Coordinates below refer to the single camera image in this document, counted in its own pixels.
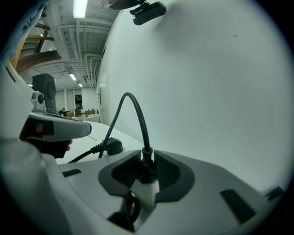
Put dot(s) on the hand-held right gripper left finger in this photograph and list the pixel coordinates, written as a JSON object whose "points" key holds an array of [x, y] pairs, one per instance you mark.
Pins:
{"points": [[125, 171]]}

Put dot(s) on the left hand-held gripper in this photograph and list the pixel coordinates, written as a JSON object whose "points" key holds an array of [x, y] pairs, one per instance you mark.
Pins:
{"points": [[66, 127]]}

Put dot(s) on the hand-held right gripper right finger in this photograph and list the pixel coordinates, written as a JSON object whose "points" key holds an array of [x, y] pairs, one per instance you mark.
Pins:
{"points": [[167, 172]]}

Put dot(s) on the person's left hand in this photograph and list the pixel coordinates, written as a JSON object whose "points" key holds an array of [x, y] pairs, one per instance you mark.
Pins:
{"points": [[69, 144]]}

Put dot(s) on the person's white printed shirt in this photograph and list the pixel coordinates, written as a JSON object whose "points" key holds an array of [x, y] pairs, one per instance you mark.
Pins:
{"points": [[21, 29]]}

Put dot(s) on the long ceiling light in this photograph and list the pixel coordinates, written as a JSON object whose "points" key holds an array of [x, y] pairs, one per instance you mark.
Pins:
{"points": [[80, 8]]}

